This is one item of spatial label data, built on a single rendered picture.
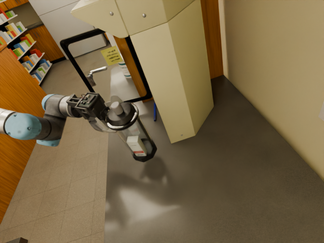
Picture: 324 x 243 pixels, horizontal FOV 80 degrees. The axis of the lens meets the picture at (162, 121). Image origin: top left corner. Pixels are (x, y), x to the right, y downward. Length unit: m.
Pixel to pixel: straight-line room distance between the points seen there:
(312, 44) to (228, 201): 0.49
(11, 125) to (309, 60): 0.83
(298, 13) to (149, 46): 0.40
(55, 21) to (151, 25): 5.26
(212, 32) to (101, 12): 0.62
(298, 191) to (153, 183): 0.46
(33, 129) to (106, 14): 0.38
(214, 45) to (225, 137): 0.49
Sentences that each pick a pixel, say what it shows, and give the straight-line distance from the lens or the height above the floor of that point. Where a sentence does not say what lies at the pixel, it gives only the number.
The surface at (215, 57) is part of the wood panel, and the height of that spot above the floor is 1.06.
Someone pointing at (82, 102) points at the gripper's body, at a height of 1.28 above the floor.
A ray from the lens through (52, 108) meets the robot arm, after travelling 0.80.
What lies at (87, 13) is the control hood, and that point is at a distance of 0.58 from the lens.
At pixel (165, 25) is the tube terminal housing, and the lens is 0.59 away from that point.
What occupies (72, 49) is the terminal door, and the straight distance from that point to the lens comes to 0.99.
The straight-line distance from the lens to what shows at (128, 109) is 0.59.
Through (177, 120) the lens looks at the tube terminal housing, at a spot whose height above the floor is 1.06.
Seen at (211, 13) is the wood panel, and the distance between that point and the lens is 1.03.
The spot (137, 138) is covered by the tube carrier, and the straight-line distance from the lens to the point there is 0.64.
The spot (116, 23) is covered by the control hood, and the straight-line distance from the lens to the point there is 0.58.
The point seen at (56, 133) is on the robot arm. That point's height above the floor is 1.19.
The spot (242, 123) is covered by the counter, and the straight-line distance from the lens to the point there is 0.87.
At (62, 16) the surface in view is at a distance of 5.71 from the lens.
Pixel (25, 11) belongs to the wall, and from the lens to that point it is 6.67.
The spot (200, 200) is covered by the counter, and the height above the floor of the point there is 0.94.
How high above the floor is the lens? 1.57
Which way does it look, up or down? 41 degrees down
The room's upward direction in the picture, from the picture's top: 21 degrees counter-clockwise
